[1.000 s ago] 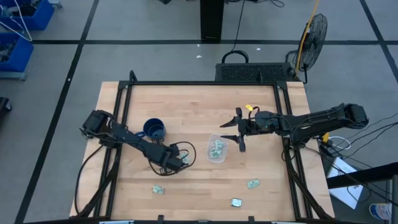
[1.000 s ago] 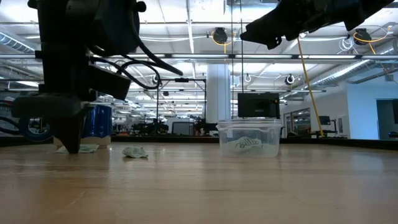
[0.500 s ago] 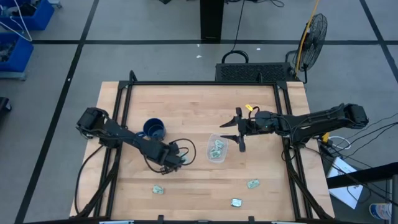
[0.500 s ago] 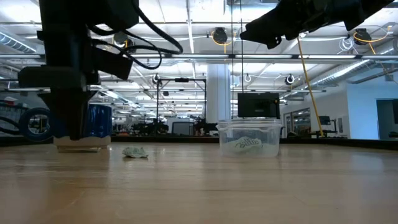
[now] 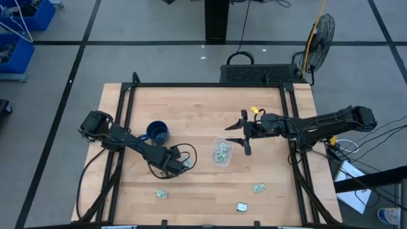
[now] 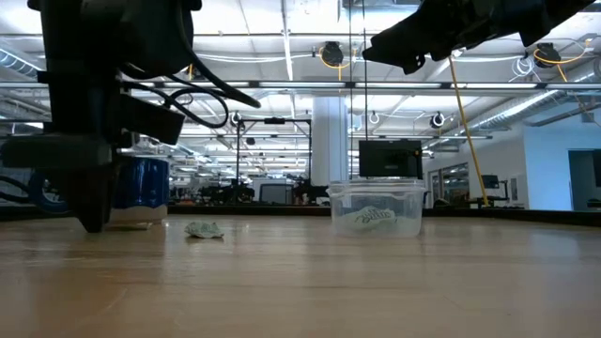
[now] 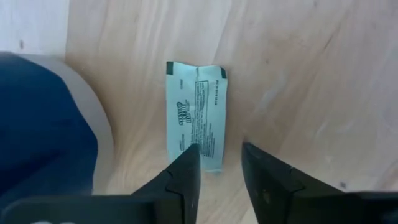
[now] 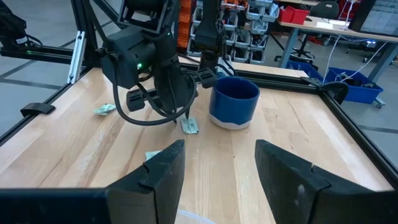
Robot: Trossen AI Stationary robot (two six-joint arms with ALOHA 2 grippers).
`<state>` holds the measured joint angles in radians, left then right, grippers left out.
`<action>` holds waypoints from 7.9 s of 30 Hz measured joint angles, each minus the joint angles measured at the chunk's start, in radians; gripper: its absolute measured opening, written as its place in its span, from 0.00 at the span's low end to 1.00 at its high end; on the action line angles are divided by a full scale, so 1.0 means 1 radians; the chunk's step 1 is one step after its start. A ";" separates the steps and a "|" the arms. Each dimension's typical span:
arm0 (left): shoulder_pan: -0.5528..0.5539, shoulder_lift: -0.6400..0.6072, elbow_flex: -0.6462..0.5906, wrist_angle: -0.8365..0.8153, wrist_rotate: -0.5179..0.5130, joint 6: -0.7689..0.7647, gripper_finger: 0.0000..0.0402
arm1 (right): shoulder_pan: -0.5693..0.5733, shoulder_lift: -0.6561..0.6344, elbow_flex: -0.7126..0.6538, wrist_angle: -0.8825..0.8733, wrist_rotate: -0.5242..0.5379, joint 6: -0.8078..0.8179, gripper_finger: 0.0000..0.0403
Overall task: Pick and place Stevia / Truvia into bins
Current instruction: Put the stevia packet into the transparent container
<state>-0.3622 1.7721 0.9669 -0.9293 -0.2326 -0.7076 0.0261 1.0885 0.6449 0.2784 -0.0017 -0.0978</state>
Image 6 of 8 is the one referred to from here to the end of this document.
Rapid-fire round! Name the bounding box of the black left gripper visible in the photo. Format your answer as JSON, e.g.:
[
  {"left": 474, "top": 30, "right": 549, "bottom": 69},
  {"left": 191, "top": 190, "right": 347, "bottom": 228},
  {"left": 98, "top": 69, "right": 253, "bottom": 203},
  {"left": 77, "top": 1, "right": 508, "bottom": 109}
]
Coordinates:
[{"left": 0, "top": 69, "right": 124, "bottom": 235}]

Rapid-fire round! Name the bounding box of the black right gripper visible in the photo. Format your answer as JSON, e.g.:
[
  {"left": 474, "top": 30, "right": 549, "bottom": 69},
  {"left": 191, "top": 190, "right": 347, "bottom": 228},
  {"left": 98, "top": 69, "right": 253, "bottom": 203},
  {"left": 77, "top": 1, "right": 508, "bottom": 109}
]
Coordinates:
[{"left": 361, "top": 0, "right": 522, "bottom": 75}]

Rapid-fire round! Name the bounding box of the clear plastic container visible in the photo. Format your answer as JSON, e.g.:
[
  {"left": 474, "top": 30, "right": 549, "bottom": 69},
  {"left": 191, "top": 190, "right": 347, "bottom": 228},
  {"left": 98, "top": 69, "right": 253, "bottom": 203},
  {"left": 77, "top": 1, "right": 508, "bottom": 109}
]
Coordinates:
[{"left": 327, "top": 179, "right": 427, "bottom": 238}]

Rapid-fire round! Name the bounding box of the blue ceramic mug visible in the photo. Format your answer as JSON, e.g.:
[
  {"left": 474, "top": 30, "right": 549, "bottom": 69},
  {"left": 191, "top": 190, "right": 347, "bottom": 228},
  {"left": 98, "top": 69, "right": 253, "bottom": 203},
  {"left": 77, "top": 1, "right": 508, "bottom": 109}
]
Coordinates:
[{"left": 27, "top": 157, "right": 170, "bottom": 225}]

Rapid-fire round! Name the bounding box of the black box monitor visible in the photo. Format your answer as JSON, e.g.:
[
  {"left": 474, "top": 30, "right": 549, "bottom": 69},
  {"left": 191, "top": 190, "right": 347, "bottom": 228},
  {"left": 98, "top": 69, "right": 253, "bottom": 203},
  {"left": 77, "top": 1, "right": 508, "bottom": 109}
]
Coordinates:
[{"left": 359, "top": 139, "right": 424, "bottom": 178}]

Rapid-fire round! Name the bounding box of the white building pillar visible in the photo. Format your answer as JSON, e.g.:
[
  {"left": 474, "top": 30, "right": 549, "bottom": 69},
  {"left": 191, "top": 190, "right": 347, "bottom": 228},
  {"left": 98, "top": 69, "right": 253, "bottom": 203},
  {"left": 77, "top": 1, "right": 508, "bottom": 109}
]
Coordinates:
[{"left": 312, "top": 96, "right": 349, "bottom": 189}]

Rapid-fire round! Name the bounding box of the grey background monitor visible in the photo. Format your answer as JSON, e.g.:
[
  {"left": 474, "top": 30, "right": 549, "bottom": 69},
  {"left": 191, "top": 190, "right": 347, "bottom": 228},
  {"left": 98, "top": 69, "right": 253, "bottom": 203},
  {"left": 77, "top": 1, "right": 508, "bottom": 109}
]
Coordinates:
[{"left": 259, "top": 182, "right": 295, "bottom": 206}]

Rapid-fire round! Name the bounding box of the black hose loop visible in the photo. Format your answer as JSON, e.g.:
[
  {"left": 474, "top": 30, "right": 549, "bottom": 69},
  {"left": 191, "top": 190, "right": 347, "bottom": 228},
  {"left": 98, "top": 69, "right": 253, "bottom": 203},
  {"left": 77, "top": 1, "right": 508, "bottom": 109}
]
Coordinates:
[{"left": 0, "top": 175, "right": 37, "bottom": 205}]

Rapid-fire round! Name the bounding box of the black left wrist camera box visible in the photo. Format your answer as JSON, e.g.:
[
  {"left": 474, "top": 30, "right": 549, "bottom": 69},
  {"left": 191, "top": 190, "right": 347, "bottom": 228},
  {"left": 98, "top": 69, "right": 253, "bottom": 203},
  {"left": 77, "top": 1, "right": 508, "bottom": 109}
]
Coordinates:
[{"left": 119, "top": 92, "right": 187, "bottom": 146}]

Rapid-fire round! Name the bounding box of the yellow hanging cable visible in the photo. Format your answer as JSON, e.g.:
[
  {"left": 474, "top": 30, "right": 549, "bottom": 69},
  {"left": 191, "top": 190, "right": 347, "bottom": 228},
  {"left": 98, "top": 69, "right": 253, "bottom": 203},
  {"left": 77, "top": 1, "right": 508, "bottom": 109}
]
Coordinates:
[{"left": 448, "top": 54, "right": 490, "bottom": 207}]

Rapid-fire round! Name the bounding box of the black metal frame rig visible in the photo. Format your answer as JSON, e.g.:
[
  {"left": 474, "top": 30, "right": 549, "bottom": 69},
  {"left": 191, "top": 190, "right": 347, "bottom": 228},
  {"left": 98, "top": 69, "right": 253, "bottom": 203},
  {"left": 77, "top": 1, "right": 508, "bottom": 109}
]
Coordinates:
[{"left": 236, "top": 116, "right": 314, "bottom": 189}]

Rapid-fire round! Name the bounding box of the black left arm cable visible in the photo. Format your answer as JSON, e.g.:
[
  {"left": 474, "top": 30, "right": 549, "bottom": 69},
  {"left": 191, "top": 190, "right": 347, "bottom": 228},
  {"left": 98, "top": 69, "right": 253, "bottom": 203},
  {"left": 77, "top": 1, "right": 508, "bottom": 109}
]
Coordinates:
[{"left": 120, "top": 25, "right": 262, "bottom": 131}]

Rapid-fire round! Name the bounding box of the black table edge rail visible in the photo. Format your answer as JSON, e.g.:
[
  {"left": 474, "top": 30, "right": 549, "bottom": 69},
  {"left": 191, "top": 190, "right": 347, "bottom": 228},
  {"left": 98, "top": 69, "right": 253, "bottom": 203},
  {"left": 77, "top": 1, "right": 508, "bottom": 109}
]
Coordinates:
[{"left": 0, "top": 204, "right": 601, "bottom": 228}]

